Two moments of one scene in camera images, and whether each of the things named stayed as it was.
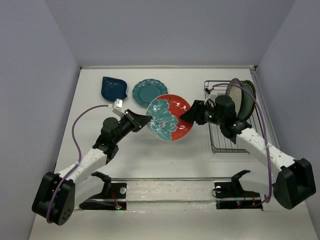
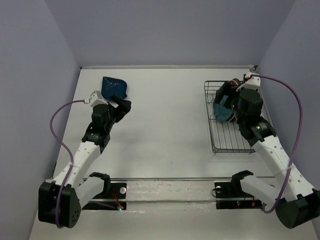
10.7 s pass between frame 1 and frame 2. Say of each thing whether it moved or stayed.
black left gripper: moved
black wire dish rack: stayed
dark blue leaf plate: stayed
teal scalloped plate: moved
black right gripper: moved
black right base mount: stayed
